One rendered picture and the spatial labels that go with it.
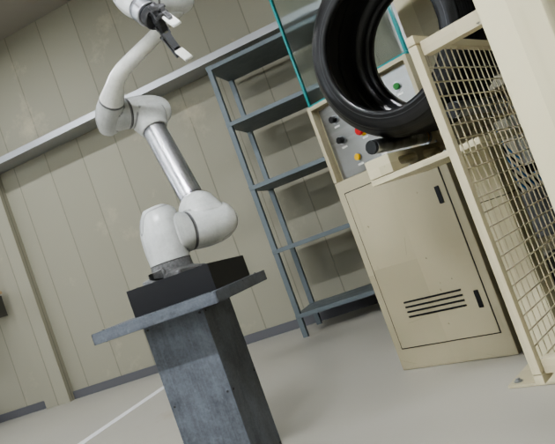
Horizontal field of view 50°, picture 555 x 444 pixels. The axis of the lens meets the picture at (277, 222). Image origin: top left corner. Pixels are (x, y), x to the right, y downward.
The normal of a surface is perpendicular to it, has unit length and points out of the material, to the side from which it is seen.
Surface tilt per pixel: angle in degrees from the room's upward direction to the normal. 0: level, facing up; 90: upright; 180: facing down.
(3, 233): 90
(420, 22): 90
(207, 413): 90
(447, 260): 90
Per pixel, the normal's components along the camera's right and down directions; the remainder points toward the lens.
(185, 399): -0.29, 0.06
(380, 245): -0.64, 0.20
